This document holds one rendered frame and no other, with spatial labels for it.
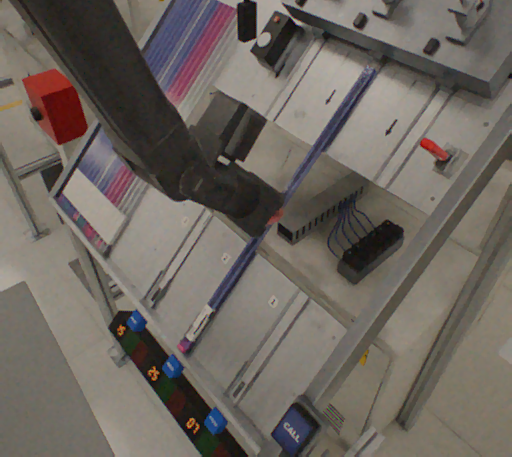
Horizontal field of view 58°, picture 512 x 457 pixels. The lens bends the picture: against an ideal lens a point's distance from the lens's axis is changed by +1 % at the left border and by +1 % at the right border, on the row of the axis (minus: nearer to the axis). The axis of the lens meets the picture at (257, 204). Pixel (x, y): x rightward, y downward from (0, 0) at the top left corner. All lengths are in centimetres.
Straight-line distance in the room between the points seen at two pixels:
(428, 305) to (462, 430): 67
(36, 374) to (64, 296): 90
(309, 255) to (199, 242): 32
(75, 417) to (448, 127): 73
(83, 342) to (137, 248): 87
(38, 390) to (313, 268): 56
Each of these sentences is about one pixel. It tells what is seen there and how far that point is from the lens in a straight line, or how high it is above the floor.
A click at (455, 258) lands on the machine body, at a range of 108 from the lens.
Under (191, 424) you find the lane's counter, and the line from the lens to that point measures 78.
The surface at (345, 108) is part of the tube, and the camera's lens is 68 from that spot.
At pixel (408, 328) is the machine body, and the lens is 93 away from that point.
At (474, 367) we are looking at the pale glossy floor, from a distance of 169.
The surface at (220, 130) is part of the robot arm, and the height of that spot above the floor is 110.
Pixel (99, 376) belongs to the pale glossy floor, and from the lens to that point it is 161.
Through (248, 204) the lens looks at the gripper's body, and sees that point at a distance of 57.
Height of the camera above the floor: 138
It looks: 43 degrees down
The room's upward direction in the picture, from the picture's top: straight up
